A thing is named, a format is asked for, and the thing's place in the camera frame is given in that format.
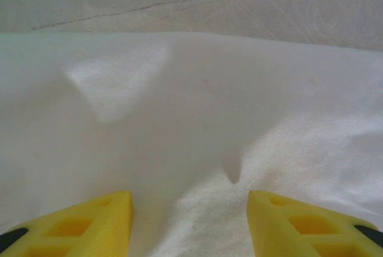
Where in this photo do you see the white t-shirt with red print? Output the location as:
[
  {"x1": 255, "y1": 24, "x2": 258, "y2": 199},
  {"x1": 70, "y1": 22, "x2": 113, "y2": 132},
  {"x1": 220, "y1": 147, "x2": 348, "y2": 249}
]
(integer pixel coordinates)
[{"x1": 0, "y1": 31, "x2": 383, "y2": 257}]

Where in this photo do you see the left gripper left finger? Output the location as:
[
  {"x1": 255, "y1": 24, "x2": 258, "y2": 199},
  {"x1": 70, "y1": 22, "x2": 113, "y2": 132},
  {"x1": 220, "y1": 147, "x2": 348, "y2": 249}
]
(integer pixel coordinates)
[{"x1": 0, "y1": 190, "x2": 133, "y2": 257}]

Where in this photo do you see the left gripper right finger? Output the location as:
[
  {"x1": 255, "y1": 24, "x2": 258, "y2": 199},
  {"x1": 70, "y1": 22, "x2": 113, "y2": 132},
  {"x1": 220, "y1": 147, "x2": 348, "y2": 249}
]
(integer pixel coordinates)
[{"x1": 247, "y1": 189, "x2": 383, "y2": 257}]

